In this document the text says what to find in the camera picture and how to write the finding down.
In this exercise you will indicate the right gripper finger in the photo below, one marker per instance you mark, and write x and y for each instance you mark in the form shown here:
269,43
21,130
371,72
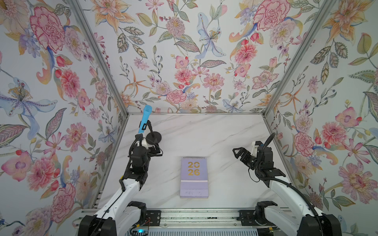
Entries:
241,152
248,160

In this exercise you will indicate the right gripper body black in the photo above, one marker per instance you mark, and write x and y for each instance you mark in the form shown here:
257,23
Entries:
258,166

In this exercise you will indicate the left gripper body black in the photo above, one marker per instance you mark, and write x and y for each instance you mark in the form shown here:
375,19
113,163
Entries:
147,153

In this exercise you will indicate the purple calendar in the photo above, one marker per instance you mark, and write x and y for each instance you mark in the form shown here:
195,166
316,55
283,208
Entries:
194,178

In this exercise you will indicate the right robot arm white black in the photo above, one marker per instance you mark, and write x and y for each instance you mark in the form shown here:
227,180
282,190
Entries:
305,219

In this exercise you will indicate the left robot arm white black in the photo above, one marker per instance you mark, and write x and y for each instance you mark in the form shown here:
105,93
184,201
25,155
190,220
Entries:
118,200

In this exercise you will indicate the black microphone stand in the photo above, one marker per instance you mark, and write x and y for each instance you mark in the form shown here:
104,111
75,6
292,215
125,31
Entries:
153,137

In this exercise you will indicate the blue microphone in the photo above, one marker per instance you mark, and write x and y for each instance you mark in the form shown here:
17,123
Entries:
144,121

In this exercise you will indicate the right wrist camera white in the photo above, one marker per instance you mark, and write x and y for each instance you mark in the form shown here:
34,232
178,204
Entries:
255,146

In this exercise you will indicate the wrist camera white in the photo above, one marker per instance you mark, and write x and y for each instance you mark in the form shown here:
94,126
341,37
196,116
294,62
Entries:
255,146
143,143

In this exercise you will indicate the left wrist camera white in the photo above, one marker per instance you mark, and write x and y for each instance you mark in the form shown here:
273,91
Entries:
143,143

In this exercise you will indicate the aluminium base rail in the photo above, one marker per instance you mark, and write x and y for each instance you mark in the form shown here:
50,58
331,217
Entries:
194,217

